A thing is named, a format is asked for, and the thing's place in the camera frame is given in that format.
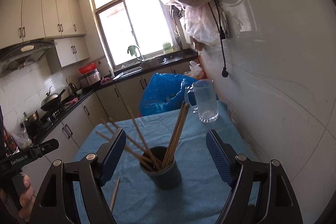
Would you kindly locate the dark grey utensil holder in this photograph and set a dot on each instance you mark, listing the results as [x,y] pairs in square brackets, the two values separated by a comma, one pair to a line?
[167,178]

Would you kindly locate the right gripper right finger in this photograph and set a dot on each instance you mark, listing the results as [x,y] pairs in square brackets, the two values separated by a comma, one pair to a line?
[260,192]

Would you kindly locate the blue table cloth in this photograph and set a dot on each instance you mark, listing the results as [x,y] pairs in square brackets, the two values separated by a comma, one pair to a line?
[201,195]

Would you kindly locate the range hood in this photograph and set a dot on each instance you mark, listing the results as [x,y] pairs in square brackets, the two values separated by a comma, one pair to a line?
[21,55]

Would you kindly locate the bamboo chopstick six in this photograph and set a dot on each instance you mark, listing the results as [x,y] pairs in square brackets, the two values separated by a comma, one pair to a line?
[134,142]

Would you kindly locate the steel cooking pot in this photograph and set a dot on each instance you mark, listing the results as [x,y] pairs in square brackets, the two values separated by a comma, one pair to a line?
[32,123]

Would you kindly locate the lower kitchen cabinets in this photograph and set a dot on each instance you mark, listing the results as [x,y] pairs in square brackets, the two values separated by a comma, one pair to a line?
[115,100]

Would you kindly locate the bamboo chopstick three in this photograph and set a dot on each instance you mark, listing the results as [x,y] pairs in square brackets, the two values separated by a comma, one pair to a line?
[166,158]

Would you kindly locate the blue plastic bag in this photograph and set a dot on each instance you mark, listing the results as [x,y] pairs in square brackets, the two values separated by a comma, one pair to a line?
[165,92]

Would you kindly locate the electric kettle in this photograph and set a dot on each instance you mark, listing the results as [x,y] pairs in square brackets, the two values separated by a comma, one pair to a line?
[72,89]

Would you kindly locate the kitchen window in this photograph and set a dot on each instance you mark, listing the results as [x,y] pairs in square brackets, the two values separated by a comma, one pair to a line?
[143,23]

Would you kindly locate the bamboo chopstick eight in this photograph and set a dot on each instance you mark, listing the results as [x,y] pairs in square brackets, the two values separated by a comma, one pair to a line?
[114,195]

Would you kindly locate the upper kitchen cabinets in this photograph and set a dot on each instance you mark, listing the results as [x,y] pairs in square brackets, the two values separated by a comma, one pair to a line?
[59,20]

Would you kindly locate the bamboo chopstick one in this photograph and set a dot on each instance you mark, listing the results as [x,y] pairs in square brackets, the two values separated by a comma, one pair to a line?
[147,162]

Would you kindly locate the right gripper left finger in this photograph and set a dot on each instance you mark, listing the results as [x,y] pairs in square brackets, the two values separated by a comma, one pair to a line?
[56,202]

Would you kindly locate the kitchen cabinets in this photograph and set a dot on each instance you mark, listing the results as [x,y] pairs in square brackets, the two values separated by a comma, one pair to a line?
[115,100]
[59,20]

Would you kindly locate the translucent pink plastic bag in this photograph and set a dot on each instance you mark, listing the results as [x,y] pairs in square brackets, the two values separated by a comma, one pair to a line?
[200,24]

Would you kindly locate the bamboo chopstick seven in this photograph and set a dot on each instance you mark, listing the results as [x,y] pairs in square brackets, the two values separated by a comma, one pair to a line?
[156,162]

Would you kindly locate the black wok with handle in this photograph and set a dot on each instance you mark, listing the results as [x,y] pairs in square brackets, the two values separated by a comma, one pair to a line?
[52,100]

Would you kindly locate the bamboo chopstick four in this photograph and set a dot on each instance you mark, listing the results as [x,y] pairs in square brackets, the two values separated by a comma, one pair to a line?
[178,133]

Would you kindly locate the red plastic basin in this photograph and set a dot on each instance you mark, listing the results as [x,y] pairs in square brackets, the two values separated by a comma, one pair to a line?
[87,68]

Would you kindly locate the person left hand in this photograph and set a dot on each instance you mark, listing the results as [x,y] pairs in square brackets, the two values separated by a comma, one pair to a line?
[26,200]

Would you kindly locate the clear glass mug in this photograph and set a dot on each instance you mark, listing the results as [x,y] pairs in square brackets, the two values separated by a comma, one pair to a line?
[205,98]

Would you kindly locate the sink faucet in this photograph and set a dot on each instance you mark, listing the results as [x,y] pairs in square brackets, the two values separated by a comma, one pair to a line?
[135,51]

